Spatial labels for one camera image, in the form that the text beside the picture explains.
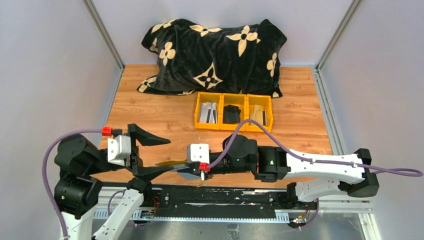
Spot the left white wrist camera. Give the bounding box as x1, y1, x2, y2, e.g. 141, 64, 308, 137
107, 135, 132, 167

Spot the black cards stack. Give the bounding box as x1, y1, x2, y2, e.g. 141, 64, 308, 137
222, 104, 241, 124

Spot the yellow plastic bin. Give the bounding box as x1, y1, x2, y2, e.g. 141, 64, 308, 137
244, 94, 274, 132
194, 92, 222, 130
219, 93, 247, 131

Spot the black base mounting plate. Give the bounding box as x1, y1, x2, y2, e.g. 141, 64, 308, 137
139, 184, 317, 221

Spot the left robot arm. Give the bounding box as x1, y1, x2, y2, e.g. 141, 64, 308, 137
48, 123, 171, 240

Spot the black floral plush blanket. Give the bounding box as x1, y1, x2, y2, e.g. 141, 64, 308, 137
137, 18, 287, 98

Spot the left yellow plastic bin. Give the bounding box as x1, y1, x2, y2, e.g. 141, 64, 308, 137
194, 92, 222, 130

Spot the grey white cards stack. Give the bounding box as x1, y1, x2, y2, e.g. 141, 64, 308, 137
198, 102, 218, 124

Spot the yellow leather card holder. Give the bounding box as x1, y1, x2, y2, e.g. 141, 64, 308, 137
155, 160, 202, 181

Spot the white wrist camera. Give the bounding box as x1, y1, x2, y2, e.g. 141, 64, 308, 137
107, 135, 132, 167
187, 143, 210, 181

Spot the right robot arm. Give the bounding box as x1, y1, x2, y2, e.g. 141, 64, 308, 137
180, 135, 380, 202

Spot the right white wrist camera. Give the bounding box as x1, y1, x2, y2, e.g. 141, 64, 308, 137
187, 143, 210, 181

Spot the middle yellow plastic bin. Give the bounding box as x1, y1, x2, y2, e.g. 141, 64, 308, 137
219, 93, 247, 131

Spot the right yellow plastic bin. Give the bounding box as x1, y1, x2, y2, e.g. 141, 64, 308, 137
244, 94, 274, 132

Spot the aluminium frame rail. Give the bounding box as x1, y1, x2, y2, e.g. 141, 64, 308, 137
69, 186, 374, 223

